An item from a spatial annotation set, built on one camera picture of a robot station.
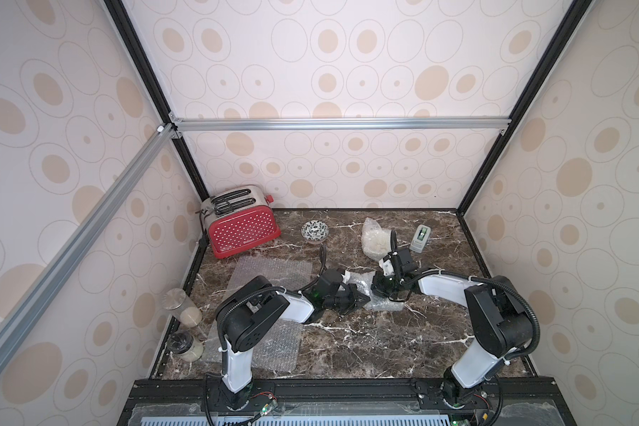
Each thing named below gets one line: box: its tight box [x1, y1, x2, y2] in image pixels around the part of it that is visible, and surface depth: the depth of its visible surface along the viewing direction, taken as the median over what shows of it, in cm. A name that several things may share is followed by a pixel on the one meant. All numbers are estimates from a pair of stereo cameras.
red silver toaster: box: [195, 184, 282, 259], surface depth 99 cm
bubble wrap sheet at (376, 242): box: [361, 217, 392, 262], surface depth 105 cm
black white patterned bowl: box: [299, 219, 330, 245], surface depth 111 cm
